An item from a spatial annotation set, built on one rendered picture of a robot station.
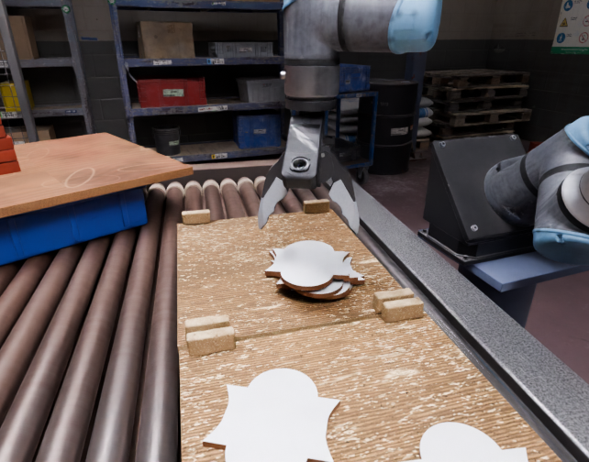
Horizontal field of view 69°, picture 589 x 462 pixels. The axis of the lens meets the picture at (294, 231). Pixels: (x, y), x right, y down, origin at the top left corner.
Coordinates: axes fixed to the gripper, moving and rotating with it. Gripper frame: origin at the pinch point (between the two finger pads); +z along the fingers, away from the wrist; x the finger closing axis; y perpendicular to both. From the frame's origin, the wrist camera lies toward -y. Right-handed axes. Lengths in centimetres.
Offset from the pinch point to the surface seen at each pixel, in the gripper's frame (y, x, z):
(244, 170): 61, 24, 9
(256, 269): 3.4, 9.0, 8.8
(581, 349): 108, -118, 102
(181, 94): 373, 158, 27
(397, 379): -20.0, -12.4, 8.7
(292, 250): 3.2, 2.8, 4.6
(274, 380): -22.8, 1.8, 7.9
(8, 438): -31.4, 28.6, 10.5
